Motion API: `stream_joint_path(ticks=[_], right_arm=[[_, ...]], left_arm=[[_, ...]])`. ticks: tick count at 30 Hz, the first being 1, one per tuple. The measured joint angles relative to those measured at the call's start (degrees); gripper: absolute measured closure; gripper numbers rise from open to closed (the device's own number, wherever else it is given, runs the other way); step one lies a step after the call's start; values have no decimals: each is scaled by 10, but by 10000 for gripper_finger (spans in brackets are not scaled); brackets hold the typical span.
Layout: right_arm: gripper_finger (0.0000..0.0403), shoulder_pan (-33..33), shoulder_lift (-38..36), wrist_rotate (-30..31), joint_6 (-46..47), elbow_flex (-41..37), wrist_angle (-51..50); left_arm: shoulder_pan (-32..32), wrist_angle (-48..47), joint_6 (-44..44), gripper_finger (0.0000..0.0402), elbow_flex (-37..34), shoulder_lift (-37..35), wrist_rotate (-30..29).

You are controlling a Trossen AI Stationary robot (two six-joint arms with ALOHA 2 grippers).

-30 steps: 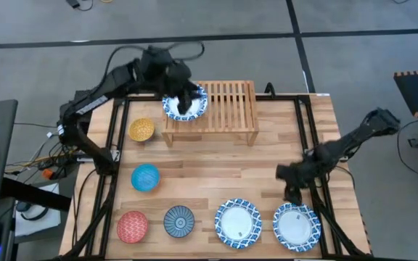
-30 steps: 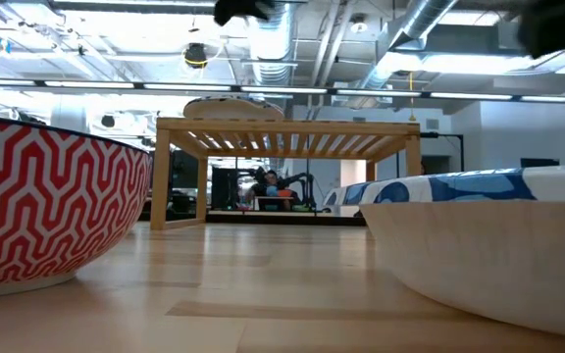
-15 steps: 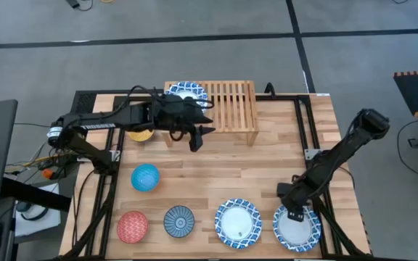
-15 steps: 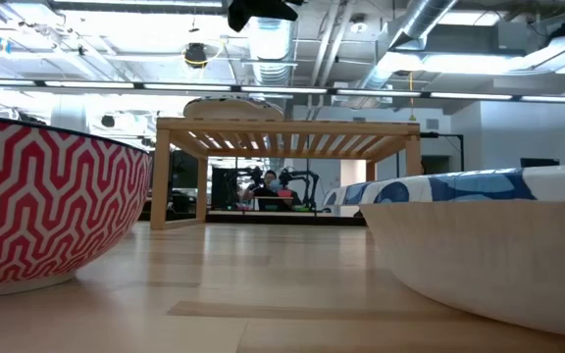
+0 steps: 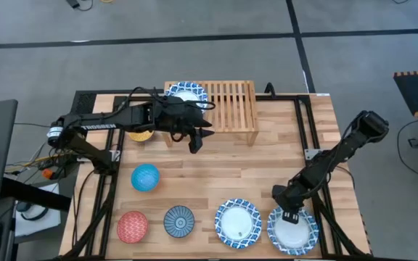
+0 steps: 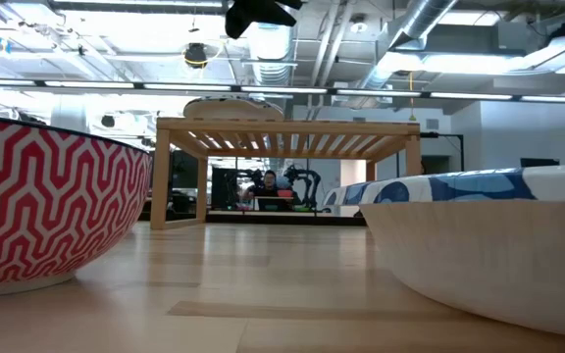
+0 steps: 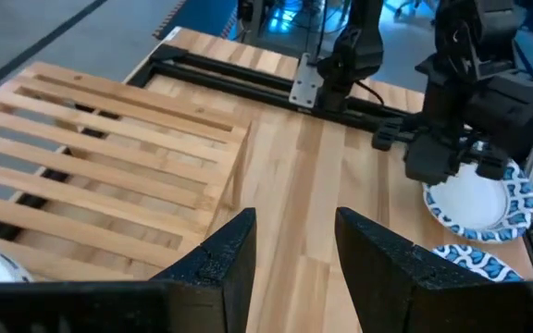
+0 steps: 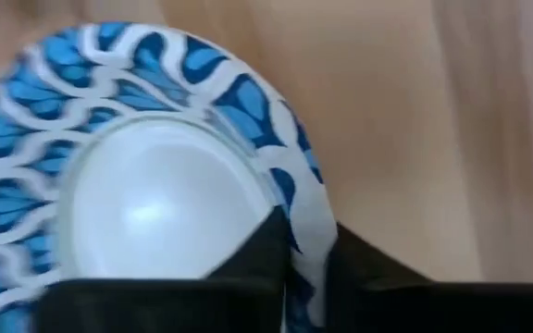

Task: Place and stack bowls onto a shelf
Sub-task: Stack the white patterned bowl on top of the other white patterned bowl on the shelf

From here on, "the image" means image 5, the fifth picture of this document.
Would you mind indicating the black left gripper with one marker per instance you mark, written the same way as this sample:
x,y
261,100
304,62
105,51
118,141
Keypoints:
x,y
176,116

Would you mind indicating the black aluminium table frame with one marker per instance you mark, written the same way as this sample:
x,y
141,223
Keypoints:
x,y
281,97

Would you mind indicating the light blue bowl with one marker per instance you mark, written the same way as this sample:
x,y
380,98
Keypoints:
x,y
145,177

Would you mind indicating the wooden slatted shelf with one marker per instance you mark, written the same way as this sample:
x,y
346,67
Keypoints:
x,y
234,108

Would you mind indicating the red zigzag bowl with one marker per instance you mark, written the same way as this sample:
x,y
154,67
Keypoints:
x,y
133,227

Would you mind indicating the black power adapter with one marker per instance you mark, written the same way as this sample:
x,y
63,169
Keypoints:
x,y
73,3

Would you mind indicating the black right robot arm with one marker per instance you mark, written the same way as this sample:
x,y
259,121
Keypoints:
x,y
339,152

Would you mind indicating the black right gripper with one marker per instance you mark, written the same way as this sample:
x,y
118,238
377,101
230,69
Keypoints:
x,y
289,197

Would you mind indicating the blue white patterned paper bowl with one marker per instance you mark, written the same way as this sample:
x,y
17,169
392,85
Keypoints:
x,y
236,223
187,88
296,237

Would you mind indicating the black flat bar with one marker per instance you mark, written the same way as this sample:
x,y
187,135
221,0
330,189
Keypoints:
x,y
35,194

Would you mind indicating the yellow speckled bowl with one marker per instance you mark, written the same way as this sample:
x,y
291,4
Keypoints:
x,y
140,137

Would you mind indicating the dark blue striped bowl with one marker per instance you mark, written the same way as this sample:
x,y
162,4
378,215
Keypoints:
x,y
179,221

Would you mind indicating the black table clamp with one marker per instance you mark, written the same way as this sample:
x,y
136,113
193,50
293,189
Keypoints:
x,y
270,88

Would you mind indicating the white paper sheet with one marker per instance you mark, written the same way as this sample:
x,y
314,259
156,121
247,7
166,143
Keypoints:
x,y
49,226

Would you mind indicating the black perforated box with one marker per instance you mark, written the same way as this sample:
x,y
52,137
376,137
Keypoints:
x,y
85,103

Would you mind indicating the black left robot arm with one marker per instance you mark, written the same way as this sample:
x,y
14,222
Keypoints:
x,y
103,123

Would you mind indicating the silver mounting bracket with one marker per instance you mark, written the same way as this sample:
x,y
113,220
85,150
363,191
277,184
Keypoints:
x,y
116,156
310,154

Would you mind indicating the orange connector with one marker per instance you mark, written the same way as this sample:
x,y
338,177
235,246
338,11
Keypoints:
x,y
48,174

